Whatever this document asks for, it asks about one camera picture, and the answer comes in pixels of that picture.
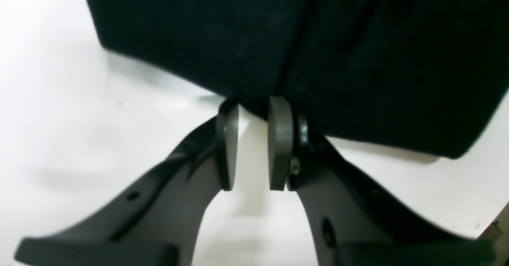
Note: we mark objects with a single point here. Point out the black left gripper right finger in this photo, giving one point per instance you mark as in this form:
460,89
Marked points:
355,221

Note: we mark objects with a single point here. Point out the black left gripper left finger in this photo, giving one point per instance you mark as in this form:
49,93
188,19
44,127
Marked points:
155,221

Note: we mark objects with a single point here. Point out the black graphic t-shirt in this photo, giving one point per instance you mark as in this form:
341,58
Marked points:
422,75

